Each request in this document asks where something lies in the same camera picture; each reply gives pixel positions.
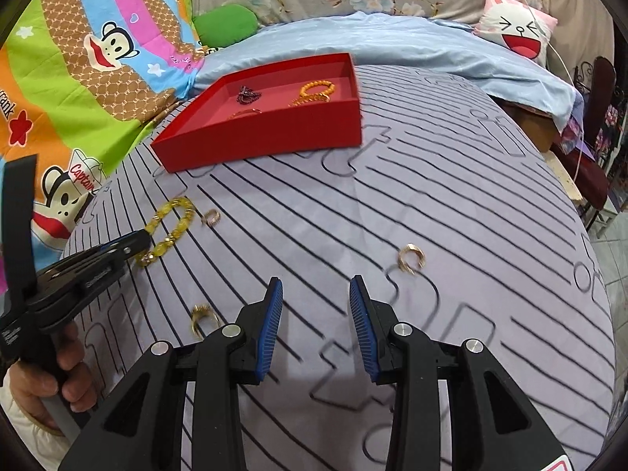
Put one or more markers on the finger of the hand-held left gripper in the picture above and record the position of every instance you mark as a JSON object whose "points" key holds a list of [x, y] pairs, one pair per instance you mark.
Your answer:
{"points": [[113, 251], [78, 294]]}

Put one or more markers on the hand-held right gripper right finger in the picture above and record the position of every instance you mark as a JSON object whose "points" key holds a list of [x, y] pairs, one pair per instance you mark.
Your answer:
{"points": [[365, 338]]}

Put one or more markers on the pink cat face pillow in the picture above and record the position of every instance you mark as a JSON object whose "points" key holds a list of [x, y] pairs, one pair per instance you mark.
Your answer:
{"points": [[520, 24]]}

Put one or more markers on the patterned gold bangle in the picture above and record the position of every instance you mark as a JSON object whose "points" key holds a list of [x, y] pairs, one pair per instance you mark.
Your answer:
{"points": [[306, 101]]}

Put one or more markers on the thin gold bangle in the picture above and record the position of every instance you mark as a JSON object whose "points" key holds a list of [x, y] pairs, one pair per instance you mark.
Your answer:
{"points": [[245, 112]]}

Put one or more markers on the red cardboard box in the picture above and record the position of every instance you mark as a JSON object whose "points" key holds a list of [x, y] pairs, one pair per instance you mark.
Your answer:
{"points": [[270, 137]]}

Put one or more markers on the colourful cartoon monkey blanket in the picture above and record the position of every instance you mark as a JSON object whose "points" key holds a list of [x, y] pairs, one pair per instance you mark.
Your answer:
{"points": [[98, 108]]}

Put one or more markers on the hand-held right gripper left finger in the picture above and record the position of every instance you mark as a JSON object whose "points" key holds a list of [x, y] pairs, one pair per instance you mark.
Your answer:
{"points": [[267, 333]]}

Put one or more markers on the person's left hand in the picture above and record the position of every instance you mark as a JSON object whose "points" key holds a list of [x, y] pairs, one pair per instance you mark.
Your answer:
{"points": [[81, 382]]}

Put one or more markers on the grey striped bedsheet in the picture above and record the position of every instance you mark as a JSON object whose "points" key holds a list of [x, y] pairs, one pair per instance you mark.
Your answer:
{"points": [[441, 206]]}

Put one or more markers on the brown wooden board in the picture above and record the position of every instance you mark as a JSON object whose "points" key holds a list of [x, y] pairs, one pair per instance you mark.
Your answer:
{"points": [[530, 127]]}

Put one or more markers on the dark wooden chair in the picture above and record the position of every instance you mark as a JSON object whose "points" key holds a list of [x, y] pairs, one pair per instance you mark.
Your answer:
{"points": [[586, 176]]}

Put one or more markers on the green pillow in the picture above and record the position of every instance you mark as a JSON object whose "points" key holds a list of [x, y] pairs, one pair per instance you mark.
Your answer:
{"points": [[225, 24]]}

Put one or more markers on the light blue sheet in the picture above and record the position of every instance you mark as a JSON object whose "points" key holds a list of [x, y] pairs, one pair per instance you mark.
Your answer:
{"points": [[392, 39]]}

